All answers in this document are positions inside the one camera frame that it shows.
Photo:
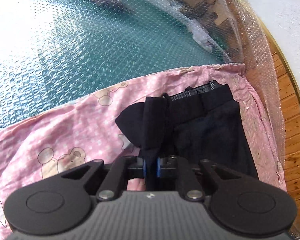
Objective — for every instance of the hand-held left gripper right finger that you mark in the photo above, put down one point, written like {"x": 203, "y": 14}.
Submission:
{"x": 158, "y": 167}

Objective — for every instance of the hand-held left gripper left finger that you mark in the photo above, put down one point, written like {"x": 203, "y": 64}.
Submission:
{"x": 144, "y": 167}

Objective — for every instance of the black pants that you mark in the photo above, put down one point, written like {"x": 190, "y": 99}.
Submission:
{"x": 210, "y": 130}

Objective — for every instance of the pink bear-print blanket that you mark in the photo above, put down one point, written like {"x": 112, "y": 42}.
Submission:
{"x": 77, "y": 120}

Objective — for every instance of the white plastic packet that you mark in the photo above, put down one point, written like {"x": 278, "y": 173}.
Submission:
{"x": 200, "y": 33}

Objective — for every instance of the wooden headboard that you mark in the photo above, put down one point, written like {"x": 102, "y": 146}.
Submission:
{"x": 292, "y": 100}

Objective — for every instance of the clear bubble wrap sheet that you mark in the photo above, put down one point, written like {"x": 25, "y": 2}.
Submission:
{"x": 254, "y": 45}

